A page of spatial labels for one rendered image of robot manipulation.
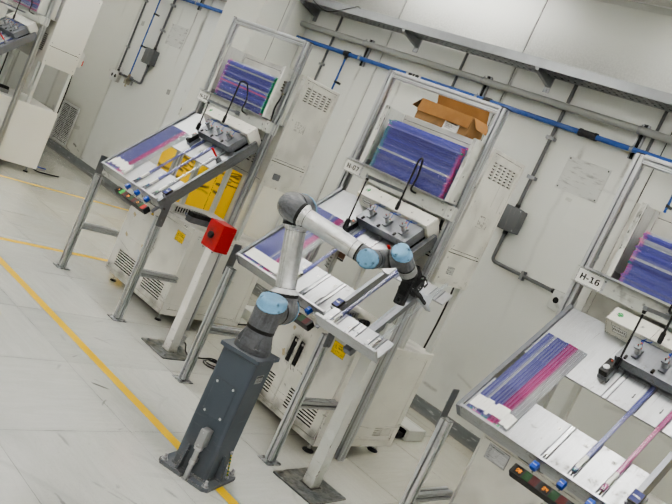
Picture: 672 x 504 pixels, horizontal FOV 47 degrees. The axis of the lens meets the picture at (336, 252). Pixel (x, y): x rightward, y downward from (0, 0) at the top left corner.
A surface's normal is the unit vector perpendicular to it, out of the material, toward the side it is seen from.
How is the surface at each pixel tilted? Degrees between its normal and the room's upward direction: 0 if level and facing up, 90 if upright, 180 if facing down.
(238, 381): 90
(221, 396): 90
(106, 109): 90
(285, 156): 90
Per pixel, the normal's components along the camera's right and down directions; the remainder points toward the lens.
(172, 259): -0.63, -0.18
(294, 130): 0.66, 0.39
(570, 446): -0.15, -0.77
